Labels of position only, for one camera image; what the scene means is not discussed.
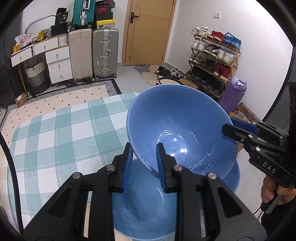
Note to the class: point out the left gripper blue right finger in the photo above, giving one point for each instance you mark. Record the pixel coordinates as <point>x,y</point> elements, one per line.
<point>165,165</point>

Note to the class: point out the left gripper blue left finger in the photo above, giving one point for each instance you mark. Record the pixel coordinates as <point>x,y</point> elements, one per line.
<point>125,166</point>

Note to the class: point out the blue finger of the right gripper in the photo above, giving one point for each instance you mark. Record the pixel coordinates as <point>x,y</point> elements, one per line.
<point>238,134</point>
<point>245,126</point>

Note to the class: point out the blue bowl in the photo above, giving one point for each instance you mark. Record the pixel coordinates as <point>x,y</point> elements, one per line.
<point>143,211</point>
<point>189,125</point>

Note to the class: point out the cardboard box by rack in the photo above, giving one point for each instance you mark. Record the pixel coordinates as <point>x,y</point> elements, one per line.
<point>243,113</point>

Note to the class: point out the purple bag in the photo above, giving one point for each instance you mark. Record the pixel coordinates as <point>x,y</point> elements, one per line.
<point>233,94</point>

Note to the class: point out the shoe rack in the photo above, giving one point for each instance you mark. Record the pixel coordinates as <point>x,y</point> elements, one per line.
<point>213,61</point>

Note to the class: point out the teal plaid tablecloth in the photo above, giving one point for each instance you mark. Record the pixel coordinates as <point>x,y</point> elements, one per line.
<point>48,149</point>

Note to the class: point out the small cardboard box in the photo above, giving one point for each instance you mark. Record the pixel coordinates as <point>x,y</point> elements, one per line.
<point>22,99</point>

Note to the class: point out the dotted floor mat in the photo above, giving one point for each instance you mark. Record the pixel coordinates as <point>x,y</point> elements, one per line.
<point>53,101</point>

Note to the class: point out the woven laundry basket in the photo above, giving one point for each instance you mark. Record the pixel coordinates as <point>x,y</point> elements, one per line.
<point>37,77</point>

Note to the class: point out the silver suitcase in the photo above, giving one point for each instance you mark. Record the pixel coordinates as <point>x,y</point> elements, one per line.
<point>105,52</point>

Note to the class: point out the white drawer desk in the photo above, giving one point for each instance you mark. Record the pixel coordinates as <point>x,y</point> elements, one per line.
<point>56,54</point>

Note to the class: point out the beige suitcase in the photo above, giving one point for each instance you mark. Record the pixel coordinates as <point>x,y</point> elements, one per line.
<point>80,44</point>

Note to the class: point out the wooden door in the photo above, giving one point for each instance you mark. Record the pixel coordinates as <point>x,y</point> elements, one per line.
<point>147,31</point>

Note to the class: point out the stacked shoe boxes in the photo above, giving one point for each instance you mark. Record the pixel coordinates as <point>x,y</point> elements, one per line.
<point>103,11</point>

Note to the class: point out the teal suitcase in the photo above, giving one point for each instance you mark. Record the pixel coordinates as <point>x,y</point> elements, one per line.
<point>83,12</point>

